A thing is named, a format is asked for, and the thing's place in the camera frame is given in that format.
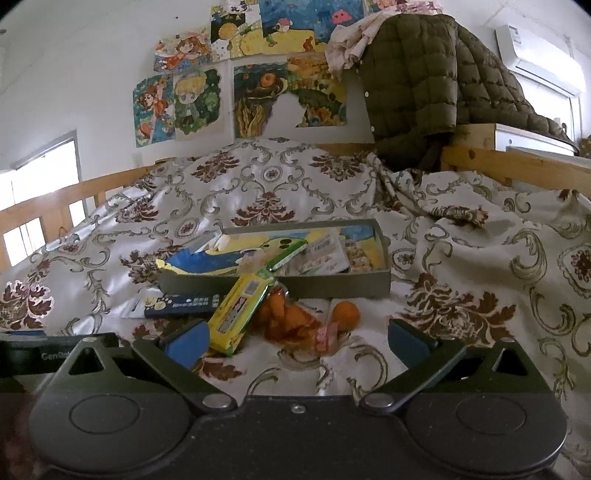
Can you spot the anime children painting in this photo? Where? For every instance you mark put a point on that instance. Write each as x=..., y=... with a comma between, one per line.
x=177, y=107

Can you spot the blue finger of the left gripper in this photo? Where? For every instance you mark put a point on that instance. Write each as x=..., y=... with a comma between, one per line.
x=22, y=333

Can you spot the wooden bed rail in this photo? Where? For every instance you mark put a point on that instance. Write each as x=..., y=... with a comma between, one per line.
x=470, y=150

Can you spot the window with frame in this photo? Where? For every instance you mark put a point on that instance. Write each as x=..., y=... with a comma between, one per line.
x=49, y=169

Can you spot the yellow brown abstract painting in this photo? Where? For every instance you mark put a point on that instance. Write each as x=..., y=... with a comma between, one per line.
x=320, y=98

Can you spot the yellow snack bar packet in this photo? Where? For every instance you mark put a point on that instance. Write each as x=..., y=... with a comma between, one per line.
x=227, y=324

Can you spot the olive quilted down jacket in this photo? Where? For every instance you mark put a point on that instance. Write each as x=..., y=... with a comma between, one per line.
x=426, y=75

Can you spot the floral patterned bedspread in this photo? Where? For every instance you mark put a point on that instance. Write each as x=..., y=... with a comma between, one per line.
x=505, y=269

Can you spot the navy blue snack bar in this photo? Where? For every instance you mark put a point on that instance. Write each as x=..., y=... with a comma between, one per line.
x=171, y=306

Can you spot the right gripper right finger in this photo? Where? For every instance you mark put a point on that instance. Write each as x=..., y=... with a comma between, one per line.
x=428, y=361

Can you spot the grey tray box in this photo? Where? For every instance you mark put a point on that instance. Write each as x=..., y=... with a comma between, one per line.
x=346, y=285

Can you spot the orange candy bag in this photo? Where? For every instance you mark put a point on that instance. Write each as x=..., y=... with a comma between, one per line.
x=286, y=322

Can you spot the red haired girl painting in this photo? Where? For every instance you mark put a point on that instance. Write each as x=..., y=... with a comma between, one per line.
x=182, y=52

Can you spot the long nut bar pack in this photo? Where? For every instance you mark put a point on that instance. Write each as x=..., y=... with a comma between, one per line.
x=359, y=261

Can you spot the green white snack packet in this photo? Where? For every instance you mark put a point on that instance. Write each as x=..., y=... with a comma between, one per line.
x=324, y=256

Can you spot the small orange tangerine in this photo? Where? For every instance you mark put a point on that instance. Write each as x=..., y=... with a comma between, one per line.
x=346, y=316

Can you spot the blue yellow scene painting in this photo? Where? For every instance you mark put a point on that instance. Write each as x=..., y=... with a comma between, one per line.
x=277, y=27

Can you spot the pink floral cloth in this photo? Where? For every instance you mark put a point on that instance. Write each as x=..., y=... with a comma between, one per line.
x=347, y=43

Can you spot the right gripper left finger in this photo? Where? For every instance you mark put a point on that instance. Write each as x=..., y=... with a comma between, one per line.
x=172, y=359

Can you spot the white air conditioner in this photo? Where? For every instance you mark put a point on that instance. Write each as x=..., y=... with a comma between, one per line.
x=536, y=58

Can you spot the green sausage stick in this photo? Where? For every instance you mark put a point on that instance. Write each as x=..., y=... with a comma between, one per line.
x=287, y=252

